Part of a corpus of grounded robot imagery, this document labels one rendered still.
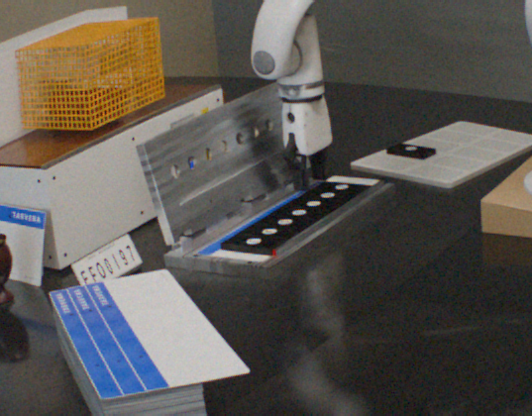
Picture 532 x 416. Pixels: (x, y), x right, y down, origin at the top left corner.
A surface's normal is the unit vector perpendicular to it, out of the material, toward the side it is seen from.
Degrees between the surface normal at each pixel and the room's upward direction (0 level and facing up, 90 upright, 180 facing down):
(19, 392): 0
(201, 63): 90
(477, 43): 90
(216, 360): 0
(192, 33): 90
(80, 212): 90
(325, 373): 0
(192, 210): 76
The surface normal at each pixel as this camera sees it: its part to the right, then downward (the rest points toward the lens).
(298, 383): -0.10, -0.95
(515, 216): -0.56, 0.31
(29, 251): -0.58, -0.06
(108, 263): 0.72, -0.33
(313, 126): 0.84, 0.08
